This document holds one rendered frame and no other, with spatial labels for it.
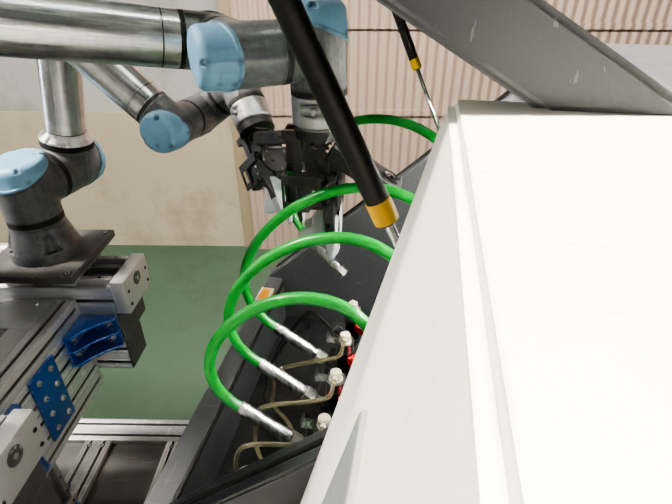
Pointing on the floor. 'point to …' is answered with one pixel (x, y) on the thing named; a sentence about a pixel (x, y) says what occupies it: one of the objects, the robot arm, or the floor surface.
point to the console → (521, 319)
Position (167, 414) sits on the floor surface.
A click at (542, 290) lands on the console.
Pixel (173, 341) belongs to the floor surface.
